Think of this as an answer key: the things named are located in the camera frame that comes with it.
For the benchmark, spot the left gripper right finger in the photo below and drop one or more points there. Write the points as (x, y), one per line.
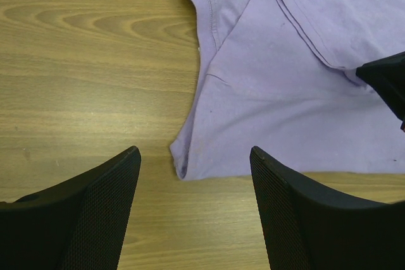
(308, 225)

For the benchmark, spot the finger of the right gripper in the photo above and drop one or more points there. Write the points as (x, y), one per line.
(386, 77)

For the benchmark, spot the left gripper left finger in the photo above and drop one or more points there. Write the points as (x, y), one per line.
(77, 224)

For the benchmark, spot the lavender t shirt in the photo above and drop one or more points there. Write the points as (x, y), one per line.
(281, 75)

